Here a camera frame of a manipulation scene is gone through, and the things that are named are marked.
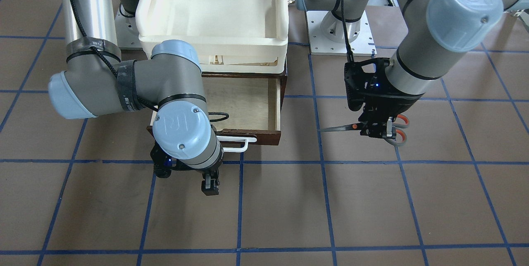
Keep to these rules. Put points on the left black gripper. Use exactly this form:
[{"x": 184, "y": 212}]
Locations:
[{"x": 390, "y": 103}]

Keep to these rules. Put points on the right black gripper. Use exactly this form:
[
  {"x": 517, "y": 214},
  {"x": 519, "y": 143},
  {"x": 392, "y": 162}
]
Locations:
[{"x": 209, "y": 185}]

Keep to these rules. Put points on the orange grey handled scissors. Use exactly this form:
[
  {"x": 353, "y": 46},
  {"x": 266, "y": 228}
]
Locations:
[{"x": 376, "y": 130}]

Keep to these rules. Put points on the wooden drawer with white handle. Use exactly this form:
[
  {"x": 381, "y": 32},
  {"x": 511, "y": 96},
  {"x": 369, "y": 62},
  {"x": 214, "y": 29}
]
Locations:
[{"x": 253, "y": 103}]

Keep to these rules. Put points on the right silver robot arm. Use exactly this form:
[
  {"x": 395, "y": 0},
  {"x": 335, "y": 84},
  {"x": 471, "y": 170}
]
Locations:
[{"x": 97, "y": 82}]

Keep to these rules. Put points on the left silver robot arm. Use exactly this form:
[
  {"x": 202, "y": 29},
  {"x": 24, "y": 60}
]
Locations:
[{"x": 440, "y": 32}]

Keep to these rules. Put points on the white plastic tray cabinet top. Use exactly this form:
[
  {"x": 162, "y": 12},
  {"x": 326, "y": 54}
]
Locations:
[{"x": 233, "y": 36}]

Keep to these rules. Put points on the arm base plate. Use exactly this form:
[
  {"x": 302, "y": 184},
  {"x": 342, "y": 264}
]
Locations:
[
  {"x": 326, "y": 35},
  {"x": 127, "y": 32}
]

